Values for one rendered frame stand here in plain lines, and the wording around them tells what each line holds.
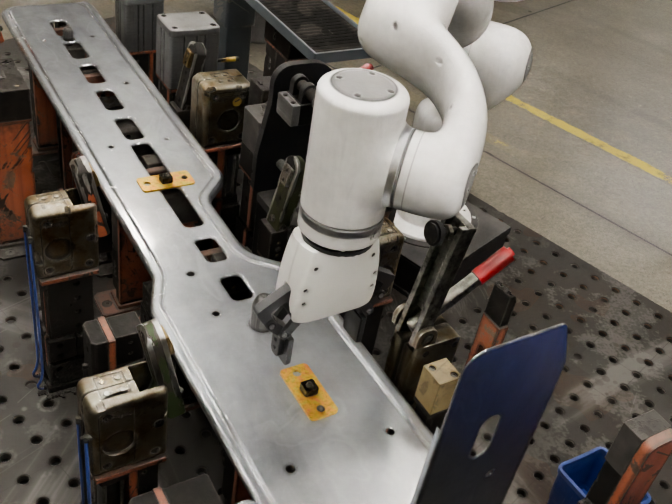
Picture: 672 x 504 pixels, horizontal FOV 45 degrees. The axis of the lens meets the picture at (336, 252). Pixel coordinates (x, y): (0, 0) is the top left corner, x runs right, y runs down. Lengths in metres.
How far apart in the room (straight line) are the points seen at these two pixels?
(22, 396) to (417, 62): 0.85
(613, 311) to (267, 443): 1.00
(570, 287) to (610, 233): 1.60
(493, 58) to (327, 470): 0.80
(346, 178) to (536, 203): 2.68
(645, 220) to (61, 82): 2.55
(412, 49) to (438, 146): 0.12
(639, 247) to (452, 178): 2.66
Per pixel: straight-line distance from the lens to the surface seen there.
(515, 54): 1.46
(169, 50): 1.54
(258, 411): 0.95
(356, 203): 0.75
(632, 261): 3.26
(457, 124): 0.75
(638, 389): 1.61
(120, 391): 0.91
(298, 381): 0.99
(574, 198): 3.51
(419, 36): 0.81
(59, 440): 1.32
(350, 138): 0.71
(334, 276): 0.82
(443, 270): 0.94
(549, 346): 0.63
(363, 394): 0.99
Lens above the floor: 1.72
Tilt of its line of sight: 37 degrees down
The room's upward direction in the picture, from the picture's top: 11 degrees clockwise
